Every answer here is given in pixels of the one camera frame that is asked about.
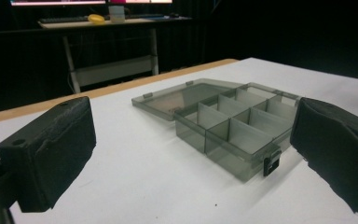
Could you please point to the white translucent cup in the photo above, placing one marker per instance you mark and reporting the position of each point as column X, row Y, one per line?
column 117, row 14

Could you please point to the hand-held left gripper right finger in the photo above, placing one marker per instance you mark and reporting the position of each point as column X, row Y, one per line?
column 338, row 146

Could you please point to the yellow object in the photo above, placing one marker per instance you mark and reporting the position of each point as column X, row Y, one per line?
column 96, row 19

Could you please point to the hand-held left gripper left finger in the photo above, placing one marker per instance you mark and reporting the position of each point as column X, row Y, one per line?
column 52, row 149

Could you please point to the black keyboard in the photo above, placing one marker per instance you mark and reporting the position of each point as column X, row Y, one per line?
column 62, row 19

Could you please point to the white background desk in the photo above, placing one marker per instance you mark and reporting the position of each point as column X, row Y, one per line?
column 112, row 59

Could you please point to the grey transparent compartment box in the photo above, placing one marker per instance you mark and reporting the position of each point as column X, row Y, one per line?
column 230, row 124

